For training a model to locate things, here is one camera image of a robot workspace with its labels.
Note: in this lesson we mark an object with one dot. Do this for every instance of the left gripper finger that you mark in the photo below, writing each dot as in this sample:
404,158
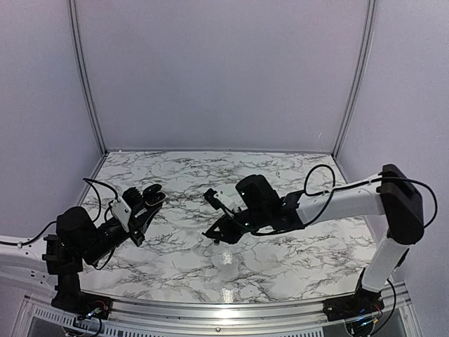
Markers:
147,216
143,201

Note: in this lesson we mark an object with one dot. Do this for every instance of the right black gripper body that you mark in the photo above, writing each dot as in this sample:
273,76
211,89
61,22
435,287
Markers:
234,236

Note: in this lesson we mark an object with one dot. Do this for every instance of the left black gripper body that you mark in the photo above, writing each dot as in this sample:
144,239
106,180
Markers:
136,230

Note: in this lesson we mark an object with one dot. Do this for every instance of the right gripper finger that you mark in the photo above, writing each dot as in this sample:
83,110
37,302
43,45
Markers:
217,240
214,231

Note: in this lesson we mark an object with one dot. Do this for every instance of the black earbud charging case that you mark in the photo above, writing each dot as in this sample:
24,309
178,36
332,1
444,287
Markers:
159,196

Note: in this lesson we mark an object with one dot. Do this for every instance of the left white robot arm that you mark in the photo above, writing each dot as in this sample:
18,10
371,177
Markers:
79,242

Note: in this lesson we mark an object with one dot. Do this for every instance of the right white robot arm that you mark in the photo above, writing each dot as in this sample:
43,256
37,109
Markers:
389,193

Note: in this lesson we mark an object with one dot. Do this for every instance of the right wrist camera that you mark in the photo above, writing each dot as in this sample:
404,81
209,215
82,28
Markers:
220,201

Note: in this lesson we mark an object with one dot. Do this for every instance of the aluminium front rail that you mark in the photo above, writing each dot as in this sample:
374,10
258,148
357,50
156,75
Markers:
133,317

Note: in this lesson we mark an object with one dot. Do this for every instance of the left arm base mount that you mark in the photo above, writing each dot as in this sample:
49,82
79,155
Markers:
70,298

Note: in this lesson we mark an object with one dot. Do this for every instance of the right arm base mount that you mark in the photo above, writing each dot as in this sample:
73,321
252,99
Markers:
361,302

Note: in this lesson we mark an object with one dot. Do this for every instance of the left aluminium corner post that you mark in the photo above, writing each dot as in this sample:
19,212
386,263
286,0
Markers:
80,59

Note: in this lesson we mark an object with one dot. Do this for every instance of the aluminium corner post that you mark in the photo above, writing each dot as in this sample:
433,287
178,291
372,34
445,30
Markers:
80,59
360,69

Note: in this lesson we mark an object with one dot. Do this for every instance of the right aluminium corner post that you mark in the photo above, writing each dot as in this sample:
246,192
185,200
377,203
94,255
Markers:
360,69

